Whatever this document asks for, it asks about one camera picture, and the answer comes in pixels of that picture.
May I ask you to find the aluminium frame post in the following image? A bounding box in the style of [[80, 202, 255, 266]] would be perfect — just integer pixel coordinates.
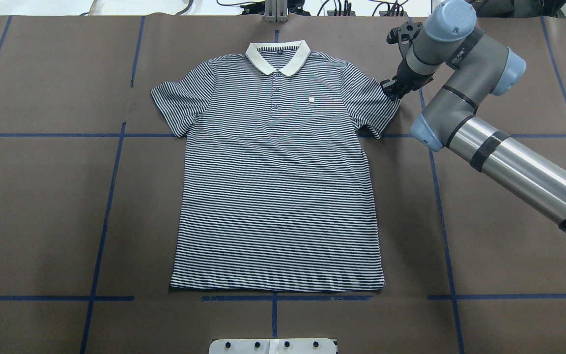
[[263, 0, 289, 23]]

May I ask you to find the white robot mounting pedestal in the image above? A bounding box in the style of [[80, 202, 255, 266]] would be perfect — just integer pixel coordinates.
[[208, 338, 339, 354]]

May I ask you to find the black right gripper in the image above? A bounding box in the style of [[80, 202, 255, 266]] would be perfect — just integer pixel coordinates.
[[380, 22, 426, 101]]

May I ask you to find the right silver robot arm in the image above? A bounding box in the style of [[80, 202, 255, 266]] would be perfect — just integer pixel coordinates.
[[380, 0, 566, 233]]

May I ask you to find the navy white striped polo shirt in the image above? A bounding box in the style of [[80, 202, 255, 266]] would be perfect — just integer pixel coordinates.
[[151, 40, 400, 292]]

